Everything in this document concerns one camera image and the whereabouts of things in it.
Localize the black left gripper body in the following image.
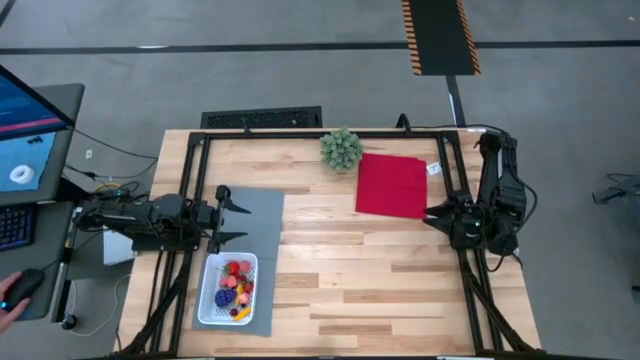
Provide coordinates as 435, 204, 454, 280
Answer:
192, 184, 233, 255

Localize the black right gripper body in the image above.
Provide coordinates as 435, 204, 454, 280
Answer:
446, 193, 487, 251

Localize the purple toy grape bunch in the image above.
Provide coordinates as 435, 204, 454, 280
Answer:
214, 288, 238, 308

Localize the grey cloth mat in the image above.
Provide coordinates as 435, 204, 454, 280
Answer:
191, 185, 285, 338

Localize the red folded cloth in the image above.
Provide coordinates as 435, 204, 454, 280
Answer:
354, 152, 429, 220

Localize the white perforated plastic basket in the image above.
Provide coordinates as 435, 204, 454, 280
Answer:
197, 251, 260, 327

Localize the black floor vent grille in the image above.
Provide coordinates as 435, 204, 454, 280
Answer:
200, 105, 324, 130

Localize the white box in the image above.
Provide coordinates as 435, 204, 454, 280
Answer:
102, 227, 136, 267

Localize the green faux potted plant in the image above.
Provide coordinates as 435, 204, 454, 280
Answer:
318, 127, 365, 174

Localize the black floor stand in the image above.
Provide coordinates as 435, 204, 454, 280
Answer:
592, 173, 640, 205

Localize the grey laptop computer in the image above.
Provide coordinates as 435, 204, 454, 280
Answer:
0, 124, 75, 254

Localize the black yellow-striped floor ramp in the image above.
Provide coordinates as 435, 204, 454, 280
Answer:
401, 0, 482, 77

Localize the grey desk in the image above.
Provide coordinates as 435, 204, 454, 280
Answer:
0, 82, 87, 322

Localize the black computer mouse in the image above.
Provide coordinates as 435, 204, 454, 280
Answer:
2, 268, 46, 312

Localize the black desktop monitor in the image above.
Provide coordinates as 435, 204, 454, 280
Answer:
0, 63, 77, 142

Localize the person's hand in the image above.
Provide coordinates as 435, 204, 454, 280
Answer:
0, 272, 32, 335

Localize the black cable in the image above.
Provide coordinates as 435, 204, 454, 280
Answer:
396, 112, 506, 136
64, 127, 159, 182

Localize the white cable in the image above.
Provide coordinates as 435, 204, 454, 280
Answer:
69, 272, 132, 337

